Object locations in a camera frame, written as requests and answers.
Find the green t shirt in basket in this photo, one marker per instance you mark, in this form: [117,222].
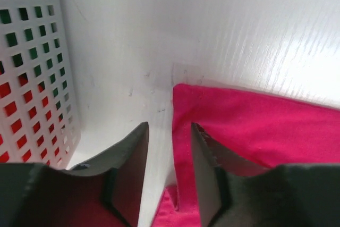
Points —
[33,40]

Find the white perforated plastic basket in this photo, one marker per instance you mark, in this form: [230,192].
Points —
[39,120]

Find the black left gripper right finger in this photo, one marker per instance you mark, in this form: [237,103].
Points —
[233,191]

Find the pink t shirt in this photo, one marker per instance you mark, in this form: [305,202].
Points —
[264,129]

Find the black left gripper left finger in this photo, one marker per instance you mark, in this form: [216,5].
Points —
[104,190]

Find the red t shirt in basket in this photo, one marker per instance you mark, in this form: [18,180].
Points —
[33,121]

